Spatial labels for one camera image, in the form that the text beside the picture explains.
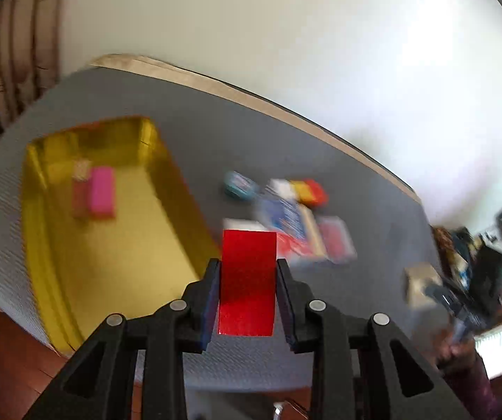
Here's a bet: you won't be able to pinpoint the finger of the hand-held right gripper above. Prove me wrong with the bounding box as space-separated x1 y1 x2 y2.
425 283 479 344

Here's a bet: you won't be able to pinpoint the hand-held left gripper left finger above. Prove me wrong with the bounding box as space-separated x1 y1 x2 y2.
23 258 223 420

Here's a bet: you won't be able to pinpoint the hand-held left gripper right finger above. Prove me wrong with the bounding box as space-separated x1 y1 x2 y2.
276 258 473 420

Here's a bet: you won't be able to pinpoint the cream white box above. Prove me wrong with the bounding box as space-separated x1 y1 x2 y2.
404 264 442 309

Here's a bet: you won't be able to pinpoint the glossy red box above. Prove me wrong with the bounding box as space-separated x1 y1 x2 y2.
218 230 278 337

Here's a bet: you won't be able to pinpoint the dark red tin gold interior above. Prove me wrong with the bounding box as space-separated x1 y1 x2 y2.
21 116 223 357

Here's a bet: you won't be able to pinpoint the red square tin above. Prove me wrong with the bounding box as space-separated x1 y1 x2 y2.
305 179 329 206

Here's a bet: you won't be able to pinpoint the teal small box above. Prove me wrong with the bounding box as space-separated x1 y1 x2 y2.
224 170 260 202

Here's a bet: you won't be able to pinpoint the person's right forearm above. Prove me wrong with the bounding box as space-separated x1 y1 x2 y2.
437 341 502 420

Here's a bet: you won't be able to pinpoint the red card pack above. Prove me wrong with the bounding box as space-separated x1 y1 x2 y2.
275 232 313 264

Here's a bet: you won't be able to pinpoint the grey honeycomb mat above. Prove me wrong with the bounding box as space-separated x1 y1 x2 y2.
0 68 443 392

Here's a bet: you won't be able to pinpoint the white radiator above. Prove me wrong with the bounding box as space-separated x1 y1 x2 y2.
474 319 502 379

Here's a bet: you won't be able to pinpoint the clear case red cards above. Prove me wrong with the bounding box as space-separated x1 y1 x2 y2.
316 216 357 264

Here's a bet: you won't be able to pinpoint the white thin box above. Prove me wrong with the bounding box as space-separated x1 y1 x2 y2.
222 218 269 232

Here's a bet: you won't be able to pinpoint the blue box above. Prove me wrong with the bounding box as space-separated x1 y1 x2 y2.
255 195 326 259

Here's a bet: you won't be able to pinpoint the yellow block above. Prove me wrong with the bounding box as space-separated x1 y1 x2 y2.
290 180 311 204

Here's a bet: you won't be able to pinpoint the white flat box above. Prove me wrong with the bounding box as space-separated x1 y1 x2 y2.
268 178 297 197

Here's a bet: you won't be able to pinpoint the pink box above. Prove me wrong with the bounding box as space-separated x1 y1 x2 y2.
90 166 117 219

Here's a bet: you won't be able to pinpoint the red tan small box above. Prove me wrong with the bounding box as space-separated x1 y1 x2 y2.
72 160 92 217

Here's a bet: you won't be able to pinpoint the beige patterned curtain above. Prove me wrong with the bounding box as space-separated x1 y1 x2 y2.
0 0 70 171

